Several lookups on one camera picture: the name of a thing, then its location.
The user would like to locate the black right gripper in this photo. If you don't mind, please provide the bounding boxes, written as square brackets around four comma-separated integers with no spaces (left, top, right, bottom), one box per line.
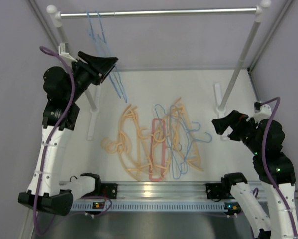
[212,110,263,155]

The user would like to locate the blue wire hanger three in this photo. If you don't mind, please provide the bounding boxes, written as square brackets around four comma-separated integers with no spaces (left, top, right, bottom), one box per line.
[168,104,212,175]

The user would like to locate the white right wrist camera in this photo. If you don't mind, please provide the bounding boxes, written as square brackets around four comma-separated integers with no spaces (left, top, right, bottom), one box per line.
[253,102,272,123]

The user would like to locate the beige plastic hanger far left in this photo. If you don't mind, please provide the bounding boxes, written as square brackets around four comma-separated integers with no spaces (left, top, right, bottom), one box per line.
[117,104,143,182]

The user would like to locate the blue wire hanger two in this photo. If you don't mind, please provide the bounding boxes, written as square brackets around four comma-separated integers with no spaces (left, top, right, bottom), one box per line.
[94,11,128,103]

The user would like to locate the beige small hanger left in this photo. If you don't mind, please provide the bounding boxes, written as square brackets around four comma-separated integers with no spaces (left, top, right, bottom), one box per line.
[101,133,131,154]

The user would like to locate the pink plastic hanger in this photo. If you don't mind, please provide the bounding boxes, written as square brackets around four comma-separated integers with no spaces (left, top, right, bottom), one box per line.
[149,118,167,182]

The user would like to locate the white right rack foot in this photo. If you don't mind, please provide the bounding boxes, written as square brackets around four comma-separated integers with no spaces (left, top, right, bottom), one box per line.
[213,83,229,142]

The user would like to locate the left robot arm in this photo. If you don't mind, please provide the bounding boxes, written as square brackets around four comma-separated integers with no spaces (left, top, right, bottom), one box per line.
[18,51,118,216]

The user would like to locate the beige plastic hanger centre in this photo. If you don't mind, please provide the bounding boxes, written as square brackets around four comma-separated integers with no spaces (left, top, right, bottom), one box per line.
[137,115,180,182]

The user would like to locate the beige plastic hanger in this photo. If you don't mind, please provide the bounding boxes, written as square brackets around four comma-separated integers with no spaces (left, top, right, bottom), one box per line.
[137,115,180,182]
[169,98,203,175]
[117,104,143,182]

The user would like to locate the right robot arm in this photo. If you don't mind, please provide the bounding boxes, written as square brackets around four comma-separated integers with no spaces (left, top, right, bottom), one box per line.
[212,105,298,239]

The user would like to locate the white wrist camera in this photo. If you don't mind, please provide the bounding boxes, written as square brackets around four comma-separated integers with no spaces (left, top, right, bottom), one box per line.
[253,102,272,123]
[58,42,77,64]

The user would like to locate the blue wire hanger four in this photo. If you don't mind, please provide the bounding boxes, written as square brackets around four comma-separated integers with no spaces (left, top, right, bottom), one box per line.
[154,104,201,180]

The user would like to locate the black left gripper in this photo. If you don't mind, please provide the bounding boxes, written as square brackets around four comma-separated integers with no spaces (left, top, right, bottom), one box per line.
[65,51,118,103]

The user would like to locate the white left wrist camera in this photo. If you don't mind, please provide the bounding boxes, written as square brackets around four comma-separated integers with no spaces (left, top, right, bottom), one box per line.
[58,42,77,64]

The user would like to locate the white slotted cable duct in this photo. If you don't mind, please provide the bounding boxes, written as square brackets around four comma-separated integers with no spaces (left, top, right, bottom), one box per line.
[71,201,238,212]

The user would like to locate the beige plastic hanger right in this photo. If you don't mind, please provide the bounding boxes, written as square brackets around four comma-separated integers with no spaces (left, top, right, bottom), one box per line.
[169,98,203,175]

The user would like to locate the white right rack pole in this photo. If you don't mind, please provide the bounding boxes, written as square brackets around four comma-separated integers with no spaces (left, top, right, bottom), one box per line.
[216,0,272,114]

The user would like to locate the silver horizontal rack rod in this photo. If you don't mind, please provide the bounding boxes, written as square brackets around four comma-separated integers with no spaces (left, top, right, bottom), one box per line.
[58,7,258,19]

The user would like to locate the aluminium front rail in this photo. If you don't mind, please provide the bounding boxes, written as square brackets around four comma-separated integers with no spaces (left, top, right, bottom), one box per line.
[30,181,298,200]

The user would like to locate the blue wire hanger one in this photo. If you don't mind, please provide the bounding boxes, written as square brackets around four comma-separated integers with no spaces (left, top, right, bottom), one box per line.
[86,11,127,100]

